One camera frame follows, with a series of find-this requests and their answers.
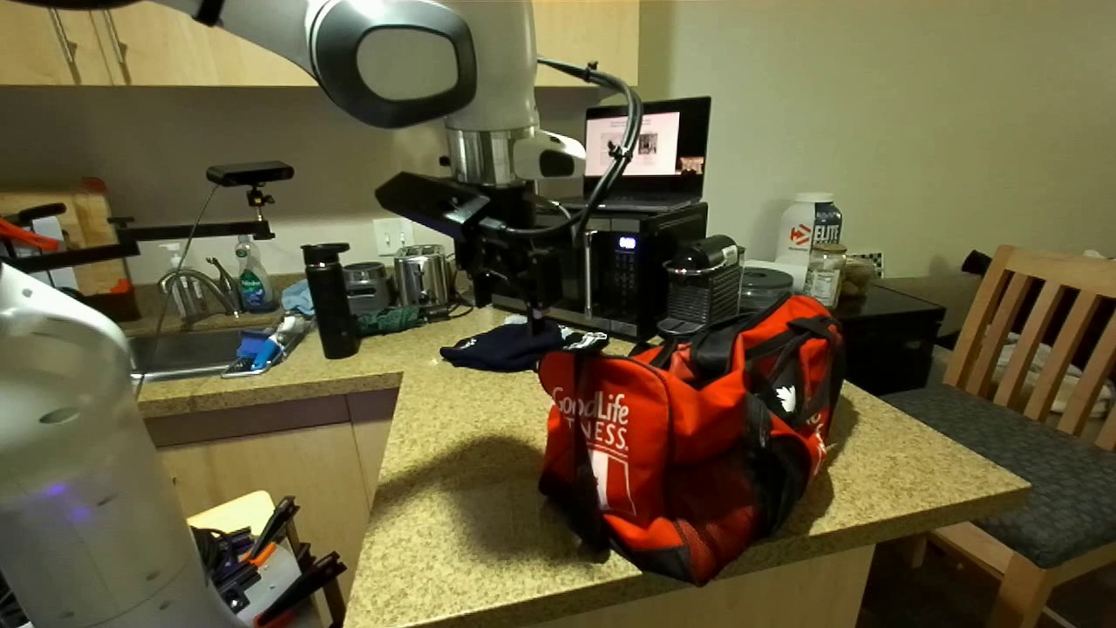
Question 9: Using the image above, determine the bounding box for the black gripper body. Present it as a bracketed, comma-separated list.
[462, 185, 566, 310]

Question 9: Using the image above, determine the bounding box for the orange duffel bag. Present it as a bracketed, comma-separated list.
[533, 289, 848, 585]

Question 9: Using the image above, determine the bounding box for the black white Raiders beanie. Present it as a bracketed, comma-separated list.
[557, 327, 610, 356]

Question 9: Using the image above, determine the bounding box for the steel kettle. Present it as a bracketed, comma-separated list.
[391, 241, 456, 319]

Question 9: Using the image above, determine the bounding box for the black microwave oven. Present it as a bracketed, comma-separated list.
[466, 196, 713, 341]

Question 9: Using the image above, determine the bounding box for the black capsule coffee machine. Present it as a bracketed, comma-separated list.
[655, 234, 746, 341]

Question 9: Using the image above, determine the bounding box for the black thermos bottle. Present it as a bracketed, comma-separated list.
[300, 241, 364, 363]

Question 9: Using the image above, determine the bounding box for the small monitor screen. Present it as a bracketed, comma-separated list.
[578, 95, 717, 206]

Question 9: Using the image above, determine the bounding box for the light blue cloth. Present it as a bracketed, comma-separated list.
[275, 276, 320, 320]

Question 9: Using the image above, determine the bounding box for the grey round lidded container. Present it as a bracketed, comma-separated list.
[740, 260, 811, 314]

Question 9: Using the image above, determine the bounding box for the clear dish soap bottle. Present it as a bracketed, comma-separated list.
[231, 236, 278, 314]

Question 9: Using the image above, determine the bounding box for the blue dish scrubber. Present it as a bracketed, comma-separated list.
[233, 310, 316, 377]

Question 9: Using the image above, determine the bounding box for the white supplement jar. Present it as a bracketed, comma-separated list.
[776, 189, 846, 292]

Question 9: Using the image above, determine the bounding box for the glass jar with lid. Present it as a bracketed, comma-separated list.
[802, 241, 848, 310]

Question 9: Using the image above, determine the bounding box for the wooden base cabinet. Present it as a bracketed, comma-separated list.
[138, 387, 404, 585]

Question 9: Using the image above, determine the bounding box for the small dark jar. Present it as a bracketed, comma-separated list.
[846, 247, 888, 298]

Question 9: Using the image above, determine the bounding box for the metal sink faucet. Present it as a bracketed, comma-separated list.
[154, 247, 242, 325]

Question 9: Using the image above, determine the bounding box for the steel kitchen sink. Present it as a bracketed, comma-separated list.
[120, 325, 256, 385]

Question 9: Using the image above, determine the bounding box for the black box cabinet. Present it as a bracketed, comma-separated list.
[834, 276, 950, 399]

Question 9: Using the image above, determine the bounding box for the container of black tools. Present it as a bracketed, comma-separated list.
[185, 490, 349, 628]

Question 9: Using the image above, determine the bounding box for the wooden cutting board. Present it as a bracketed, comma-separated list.
[0, 177, 133, 299]

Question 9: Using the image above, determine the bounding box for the wooden slatted chair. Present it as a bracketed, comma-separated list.
[899, 241, 1116, 628]

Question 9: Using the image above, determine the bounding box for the grey chair seat cushion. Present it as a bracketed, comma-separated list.
[883, 380, 1116, 574]

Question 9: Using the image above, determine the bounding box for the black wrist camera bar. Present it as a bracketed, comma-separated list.
[375, 171, 497, 234]

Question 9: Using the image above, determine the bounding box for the white wall outlet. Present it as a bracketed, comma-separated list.
[370, 217, 416, 260]

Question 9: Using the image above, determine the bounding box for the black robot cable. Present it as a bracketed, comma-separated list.
[526, 56, 647, 254]

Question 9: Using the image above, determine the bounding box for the black stereo camera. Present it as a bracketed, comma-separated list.
[205, 156, 297, 214]

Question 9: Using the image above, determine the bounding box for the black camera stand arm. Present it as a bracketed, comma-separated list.
[0, 202, 278, 276]

